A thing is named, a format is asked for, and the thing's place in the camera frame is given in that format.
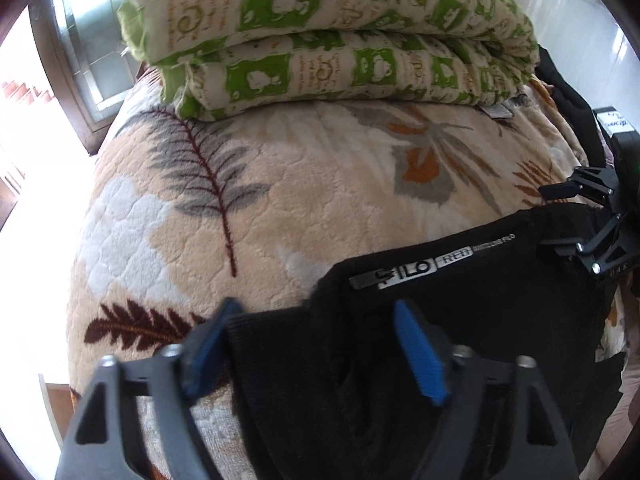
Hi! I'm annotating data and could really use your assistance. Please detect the black pants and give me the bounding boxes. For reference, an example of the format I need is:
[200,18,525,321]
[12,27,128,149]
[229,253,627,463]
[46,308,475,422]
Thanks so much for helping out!
[228,204,624,479]

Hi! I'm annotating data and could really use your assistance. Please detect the black garment near pillow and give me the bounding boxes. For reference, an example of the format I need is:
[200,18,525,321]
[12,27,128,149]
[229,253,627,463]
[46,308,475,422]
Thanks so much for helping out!
[535,46,608,167]

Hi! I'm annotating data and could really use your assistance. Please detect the leaf patterned fleece blanket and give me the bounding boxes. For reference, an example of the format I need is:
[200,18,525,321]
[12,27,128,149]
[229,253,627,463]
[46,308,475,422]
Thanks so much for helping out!
[67,71,626,480]

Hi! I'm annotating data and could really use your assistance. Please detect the green patterned folded quilt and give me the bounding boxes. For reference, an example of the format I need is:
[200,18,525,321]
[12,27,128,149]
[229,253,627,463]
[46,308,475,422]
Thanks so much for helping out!
[117,0,539,122]

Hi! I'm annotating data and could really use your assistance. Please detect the wooden framed window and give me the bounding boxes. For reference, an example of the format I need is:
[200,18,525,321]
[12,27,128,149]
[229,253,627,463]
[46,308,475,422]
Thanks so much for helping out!
[28,0,140,155]

